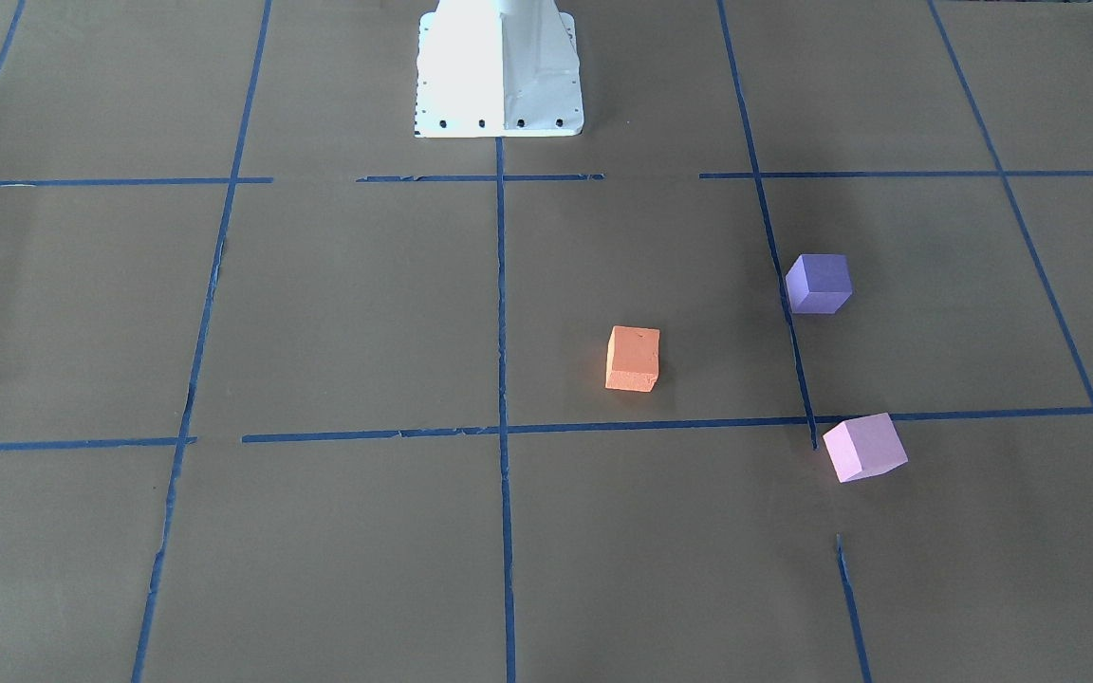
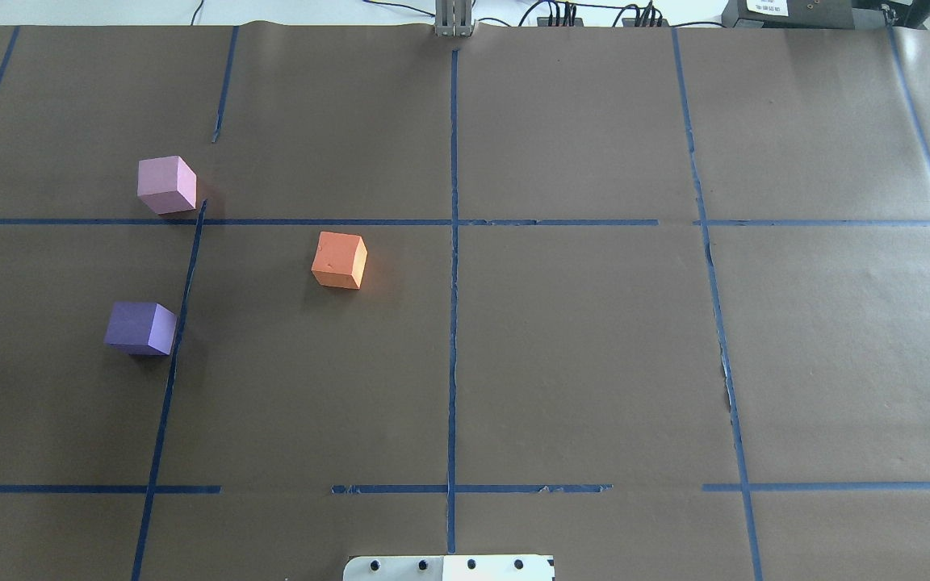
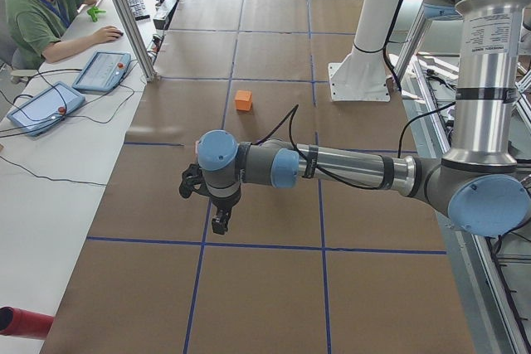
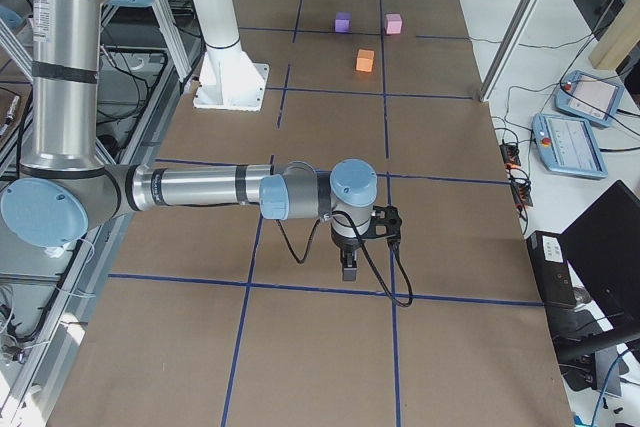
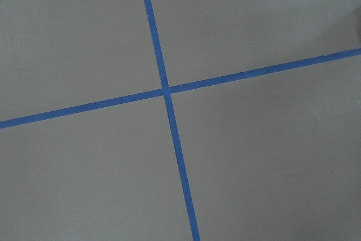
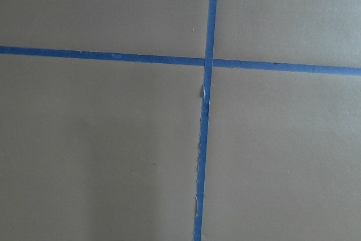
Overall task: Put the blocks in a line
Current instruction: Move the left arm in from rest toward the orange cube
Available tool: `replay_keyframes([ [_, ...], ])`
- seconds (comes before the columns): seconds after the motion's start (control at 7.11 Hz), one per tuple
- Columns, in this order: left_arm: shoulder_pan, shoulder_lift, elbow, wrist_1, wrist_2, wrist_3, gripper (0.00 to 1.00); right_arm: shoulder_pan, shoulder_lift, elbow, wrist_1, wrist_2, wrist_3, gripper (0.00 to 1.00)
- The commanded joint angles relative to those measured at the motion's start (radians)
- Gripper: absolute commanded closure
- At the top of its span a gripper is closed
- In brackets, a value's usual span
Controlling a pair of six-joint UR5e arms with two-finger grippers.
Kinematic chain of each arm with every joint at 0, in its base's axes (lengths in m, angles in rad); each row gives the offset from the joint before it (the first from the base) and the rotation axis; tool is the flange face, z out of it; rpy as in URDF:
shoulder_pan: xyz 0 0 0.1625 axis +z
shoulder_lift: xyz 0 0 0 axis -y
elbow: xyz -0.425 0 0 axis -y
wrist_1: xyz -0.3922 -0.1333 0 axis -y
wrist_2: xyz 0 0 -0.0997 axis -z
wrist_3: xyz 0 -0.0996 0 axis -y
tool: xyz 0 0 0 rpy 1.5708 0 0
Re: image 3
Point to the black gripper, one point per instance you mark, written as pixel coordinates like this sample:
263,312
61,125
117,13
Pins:
224,203

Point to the orange foam block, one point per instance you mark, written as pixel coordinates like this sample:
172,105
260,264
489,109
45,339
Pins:
243,100

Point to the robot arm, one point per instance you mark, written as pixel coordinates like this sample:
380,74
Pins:
474,184

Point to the far teach pendant tablet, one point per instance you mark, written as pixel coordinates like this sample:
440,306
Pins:
103,72

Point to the teach pendant tablet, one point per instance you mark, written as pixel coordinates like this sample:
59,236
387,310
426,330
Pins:
103,72
46,109

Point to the near teach pendant tablet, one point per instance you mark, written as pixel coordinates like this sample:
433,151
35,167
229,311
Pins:
46,109

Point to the red cylinder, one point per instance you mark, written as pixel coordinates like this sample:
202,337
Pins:
16,322

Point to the black keyboard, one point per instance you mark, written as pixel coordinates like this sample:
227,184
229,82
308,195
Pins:
138,9

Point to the green toy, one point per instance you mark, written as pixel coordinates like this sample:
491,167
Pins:
94,13

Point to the person in green shirt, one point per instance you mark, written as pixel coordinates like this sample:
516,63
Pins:
37,27

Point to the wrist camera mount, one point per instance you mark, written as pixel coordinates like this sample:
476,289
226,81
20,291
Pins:
192,182

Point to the white camera stand pillar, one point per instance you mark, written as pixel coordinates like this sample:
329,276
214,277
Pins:
361,76

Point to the aluminium frame post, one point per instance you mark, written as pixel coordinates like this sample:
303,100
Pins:
135,39

